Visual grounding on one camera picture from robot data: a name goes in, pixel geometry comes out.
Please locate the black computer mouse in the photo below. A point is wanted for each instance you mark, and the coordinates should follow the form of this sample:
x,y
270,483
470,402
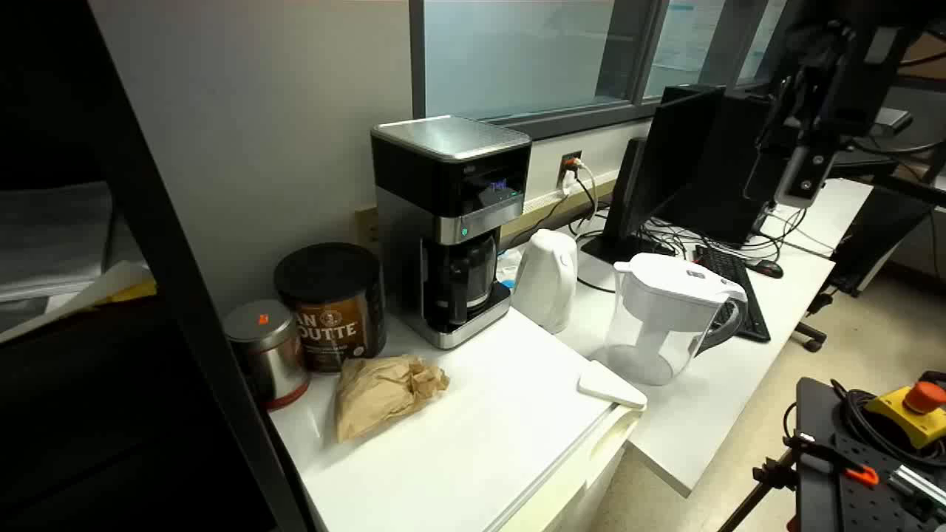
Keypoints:
x,y
767,267

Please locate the white water filter pitcher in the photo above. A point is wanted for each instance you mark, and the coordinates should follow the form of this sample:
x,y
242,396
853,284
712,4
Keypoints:
x,y
666,312

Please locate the black perforated cart plate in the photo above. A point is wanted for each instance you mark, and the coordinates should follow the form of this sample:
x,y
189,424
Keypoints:
x,y
836,492

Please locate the black computer monitor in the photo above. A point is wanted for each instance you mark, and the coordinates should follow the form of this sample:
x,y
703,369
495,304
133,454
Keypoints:
x,y
668,157

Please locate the crumpled brown paper bag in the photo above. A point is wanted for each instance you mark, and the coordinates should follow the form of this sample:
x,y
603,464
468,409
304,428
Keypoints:
x,y
380,394

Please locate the black glass coffee carafe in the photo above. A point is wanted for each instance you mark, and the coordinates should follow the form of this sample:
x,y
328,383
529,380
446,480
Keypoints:
x,y
473,273

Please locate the yellow emergency stop box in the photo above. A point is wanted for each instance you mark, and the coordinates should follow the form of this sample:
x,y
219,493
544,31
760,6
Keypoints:
x,y
912,409

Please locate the black keyboard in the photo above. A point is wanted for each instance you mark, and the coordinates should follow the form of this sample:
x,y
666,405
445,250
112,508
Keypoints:
x,y
739,284

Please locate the white mini fridge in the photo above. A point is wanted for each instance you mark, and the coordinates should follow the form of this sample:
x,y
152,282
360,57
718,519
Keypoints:
x,y
473,431

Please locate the brown coffee can black lid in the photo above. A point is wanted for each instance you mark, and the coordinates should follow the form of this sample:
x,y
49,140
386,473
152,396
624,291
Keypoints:
x,y
331,313

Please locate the stack of papers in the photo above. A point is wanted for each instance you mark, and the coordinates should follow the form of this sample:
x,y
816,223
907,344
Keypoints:
x,y
54,245

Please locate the black and silver coffee machine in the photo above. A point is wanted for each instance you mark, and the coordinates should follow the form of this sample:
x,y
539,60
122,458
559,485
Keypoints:
x,y
446,157

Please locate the white plastic bag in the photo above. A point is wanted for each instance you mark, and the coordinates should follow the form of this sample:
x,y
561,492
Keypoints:
x,y
547,282

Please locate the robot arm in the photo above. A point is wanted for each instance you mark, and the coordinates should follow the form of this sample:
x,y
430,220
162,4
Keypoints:
x,y
836,69

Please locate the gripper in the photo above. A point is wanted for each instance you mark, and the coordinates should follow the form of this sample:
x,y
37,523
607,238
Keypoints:
x,y
802,176

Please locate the black tripod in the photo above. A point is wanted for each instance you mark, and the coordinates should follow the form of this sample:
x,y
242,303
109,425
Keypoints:
x,y
764,489

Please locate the wall power outlet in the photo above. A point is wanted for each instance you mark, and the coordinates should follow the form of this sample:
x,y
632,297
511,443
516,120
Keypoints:
x,y
572,167

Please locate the small red-labelled jar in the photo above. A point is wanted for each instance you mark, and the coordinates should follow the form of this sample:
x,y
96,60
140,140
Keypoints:
x,y
267,353

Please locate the black metal shelf frame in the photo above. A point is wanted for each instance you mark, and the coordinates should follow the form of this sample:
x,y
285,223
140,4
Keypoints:
x,y
167,256

